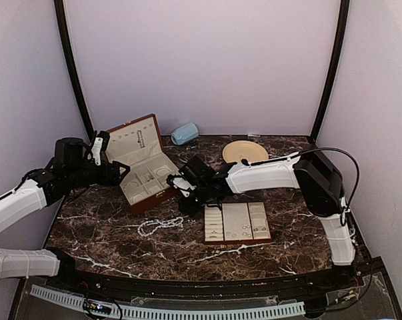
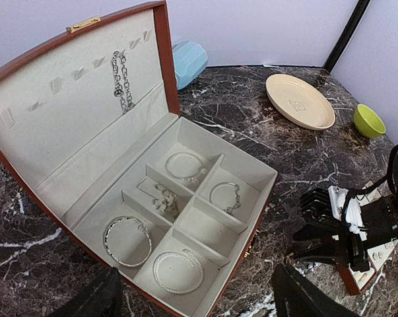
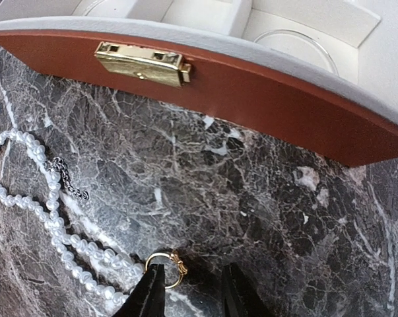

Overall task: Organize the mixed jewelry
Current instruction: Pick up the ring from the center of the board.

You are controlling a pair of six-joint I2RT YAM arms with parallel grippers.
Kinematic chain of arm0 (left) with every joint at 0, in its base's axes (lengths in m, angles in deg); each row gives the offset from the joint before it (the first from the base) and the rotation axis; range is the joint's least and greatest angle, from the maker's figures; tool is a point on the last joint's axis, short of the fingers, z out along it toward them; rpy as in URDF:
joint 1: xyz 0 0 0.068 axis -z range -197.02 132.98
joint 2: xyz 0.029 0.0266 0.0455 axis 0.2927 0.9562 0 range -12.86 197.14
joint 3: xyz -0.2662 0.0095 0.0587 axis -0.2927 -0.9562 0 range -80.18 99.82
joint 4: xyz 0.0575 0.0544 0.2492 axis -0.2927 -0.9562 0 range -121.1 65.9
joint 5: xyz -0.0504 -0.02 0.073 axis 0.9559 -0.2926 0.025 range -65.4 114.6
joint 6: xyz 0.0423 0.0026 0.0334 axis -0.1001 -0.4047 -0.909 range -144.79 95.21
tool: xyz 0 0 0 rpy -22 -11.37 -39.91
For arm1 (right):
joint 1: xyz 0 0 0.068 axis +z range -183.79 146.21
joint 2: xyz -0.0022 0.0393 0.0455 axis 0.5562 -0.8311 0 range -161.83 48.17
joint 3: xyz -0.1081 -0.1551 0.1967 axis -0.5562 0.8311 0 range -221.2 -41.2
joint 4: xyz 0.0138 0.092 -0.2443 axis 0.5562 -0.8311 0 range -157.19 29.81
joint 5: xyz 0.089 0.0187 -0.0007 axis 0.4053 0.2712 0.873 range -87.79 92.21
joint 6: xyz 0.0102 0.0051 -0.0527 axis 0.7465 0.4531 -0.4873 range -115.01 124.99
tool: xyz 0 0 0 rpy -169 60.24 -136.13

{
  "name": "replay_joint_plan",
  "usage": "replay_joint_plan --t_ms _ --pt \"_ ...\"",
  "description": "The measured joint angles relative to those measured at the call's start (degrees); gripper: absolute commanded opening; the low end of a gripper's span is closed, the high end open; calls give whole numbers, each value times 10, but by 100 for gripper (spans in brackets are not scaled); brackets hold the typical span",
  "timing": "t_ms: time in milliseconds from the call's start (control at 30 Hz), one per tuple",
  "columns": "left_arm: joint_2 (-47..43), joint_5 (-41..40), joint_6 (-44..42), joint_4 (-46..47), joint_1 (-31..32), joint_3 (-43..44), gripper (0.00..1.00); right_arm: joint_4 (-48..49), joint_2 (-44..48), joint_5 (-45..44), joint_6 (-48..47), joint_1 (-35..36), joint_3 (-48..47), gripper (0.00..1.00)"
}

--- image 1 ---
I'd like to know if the white slotted cable duct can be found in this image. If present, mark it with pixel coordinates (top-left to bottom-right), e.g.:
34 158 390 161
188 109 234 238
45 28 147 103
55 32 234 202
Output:
29 285 305 319

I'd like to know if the silver charm jewelry pile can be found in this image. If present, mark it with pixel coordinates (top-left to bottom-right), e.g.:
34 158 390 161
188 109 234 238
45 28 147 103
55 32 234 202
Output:
144 173 155 183

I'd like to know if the cream ceramic plate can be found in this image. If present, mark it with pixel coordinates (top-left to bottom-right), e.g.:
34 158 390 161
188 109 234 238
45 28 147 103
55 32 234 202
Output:
222 141 269 163

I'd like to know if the red wooden jewelry box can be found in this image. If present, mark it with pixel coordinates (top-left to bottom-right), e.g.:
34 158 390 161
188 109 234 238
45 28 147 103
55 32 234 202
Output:
105 114 181 216

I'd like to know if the red earring tray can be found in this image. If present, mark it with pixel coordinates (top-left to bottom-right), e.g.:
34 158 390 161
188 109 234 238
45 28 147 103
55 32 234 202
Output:
204 202 272 245

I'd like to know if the silver bangle right compartment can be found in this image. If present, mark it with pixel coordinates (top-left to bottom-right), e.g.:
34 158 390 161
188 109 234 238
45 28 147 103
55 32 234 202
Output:
163 178 175 187

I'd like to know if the light blue cup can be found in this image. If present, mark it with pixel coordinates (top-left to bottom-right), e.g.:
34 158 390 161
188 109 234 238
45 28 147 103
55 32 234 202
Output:
171 123 199 145

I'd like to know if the silver bangle left compartment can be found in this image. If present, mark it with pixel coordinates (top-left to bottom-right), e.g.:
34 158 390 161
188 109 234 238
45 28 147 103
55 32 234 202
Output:
123 179 140 191

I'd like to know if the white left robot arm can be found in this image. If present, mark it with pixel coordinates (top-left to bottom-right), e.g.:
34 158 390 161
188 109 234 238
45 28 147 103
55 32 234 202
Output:
0 131 131 291

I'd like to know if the silver bangle back compartment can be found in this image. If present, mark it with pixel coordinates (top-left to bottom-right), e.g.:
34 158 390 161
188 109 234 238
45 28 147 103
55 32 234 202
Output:
155 167 171 177

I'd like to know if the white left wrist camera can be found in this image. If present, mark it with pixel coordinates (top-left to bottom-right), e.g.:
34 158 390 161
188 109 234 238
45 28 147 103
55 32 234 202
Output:
87 131 110 166

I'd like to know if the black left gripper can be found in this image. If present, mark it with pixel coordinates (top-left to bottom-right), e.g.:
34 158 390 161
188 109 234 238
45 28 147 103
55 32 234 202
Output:
67 159 130 189

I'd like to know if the white pearl necklace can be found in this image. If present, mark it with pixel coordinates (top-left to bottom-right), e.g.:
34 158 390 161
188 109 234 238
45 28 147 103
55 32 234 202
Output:
137 216 185 237

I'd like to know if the silver bangle compartment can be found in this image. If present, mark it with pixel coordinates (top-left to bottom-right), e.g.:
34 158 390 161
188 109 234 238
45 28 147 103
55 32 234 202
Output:
163 178 175 187
123 179 140 191
155 167 171 177
132 193 146 202

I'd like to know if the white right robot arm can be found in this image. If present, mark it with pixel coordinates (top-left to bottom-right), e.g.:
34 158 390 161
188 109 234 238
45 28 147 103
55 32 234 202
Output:
166 147 356 289

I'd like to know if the silver bangle front compartment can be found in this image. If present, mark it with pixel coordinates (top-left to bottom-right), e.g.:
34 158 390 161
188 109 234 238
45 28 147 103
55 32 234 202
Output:
132 193 146 202

